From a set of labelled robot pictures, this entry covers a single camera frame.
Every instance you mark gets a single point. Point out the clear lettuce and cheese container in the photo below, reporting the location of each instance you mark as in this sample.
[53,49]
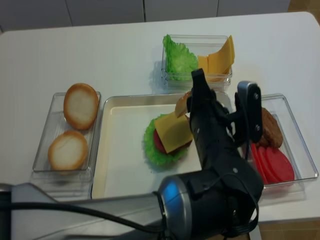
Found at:
[199,45]

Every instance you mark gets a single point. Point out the green lettuce leaf in container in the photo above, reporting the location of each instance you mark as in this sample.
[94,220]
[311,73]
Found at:
[179,60]

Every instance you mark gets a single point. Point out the clear patty and tomato container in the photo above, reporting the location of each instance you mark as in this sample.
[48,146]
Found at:
[293,146]

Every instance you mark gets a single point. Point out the upright bun half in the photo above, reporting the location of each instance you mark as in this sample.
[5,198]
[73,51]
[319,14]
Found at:
[80,106]

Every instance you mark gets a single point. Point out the yellow cheese on burger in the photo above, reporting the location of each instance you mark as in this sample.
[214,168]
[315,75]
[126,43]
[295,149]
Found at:
[173,131]

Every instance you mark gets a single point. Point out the leaning yellow cheese slices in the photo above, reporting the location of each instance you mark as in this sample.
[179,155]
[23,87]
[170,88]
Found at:
[220,61]

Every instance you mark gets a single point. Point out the brown meat patty middle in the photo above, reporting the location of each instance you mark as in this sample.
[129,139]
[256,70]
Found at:
[263,142]

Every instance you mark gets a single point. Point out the white rectangular serving tray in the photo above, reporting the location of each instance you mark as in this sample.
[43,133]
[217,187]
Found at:
[122,168]

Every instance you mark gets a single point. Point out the small orange cheese slice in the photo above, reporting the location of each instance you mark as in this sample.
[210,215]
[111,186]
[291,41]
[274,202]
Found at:
[203,63]

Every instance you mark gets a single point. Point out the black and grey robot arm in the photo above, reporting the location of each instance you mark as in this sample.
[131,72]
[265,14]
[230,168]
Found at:
[221,198]

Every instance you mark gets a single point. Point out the clear bun container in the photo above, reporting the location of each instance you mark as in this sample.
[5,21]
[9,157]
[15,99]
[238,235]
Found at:
[55,125]

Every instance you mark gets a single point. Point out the sesame top bun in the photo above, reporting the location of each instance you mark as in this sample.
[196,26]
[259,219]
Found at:
[181,105]

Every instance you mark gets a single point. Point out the green lettuce on burger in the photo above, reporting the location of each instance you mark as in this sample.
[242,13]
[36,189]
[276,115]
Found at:
[153,155]

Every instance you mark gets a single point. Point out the front right bun half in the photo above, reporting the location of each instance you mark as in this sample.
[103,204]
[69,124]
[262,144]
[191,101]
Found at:
[68,151]

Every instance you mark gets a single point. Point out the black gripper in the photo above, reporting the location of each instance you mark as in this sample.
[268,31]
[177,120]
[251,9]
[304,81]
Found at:
[216,132]

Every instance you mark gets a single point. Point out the brown patty on burger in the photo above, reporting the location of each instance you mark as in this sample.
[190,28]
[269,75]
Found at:
[185,146]

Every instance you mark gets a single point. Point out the red tomato slice middle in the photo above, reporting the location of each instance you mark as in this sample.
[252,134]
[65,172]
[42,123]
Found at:
[271,179]

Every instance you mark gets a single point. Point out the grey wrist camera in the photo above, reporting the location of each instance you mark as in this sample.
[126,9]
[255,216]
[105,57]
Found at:
[251,100]

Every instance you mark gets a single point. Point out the red tomato on burger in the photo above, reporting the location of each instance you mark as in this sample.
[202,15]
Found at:
[157,142]

